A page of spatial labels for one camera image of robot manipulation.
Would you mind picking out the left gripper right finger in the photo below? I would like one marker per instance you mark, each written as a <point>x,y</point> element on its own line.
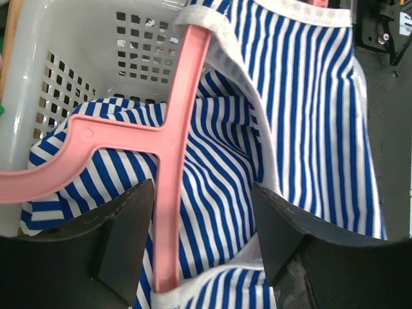
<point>310,263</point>

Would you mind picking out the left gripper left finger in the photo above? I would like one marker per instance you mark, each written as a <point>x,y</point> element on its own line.
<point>92,261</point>

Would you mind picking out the pink hanger with striped top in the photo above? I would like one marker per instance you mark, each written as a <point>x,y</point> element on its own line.
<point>94,259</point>

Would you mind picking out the blue white striped tank top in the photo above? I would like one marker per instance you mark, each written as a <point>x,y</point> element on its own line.
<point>279,106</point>

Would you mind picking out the white perforated plastic basket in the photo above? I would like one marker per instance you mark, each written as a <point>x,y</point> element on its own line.
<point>66,53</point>

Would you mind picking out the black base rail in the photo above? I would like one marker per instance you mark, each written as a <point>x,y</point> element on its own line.
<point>376,26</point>

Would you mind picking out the wooden clothes rack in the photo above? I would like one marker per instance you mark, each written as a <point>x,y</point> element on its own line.
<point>14,8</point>

